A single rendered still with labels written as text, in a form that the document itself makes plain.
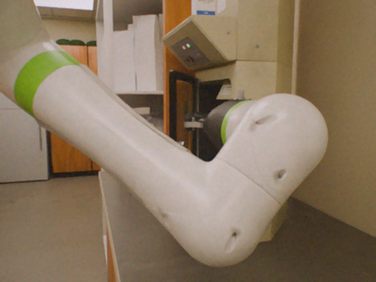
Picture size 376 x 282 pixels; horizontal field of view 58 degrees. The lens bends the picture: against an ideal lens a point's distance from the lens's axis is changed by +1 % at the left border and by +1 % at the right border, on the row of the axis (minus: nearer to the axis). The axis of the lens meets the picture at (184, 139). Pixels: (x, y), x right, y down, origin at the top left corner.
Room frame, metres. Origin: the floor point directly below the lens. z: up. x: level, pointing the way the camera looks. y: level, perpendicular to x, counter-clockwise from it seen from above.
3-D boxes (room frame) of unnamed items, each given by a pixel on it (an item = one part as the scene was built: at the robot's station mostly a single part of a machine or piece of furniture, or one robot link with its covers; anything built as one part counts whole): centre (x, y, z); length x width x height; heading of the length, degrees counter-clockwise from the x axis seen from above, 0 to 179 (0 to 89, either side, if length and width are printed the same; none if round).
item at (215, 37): (0.97, -0.02, 1.46); 0.32 x 0.11 x 0.10; 16
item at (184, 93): (0.98, 0.00, 1.19); 0.30 x 0.01 x 0.40; 168
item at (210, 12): (0.89, -0.05, 1.54); 0.05 x 0.05 x 0.06; 12
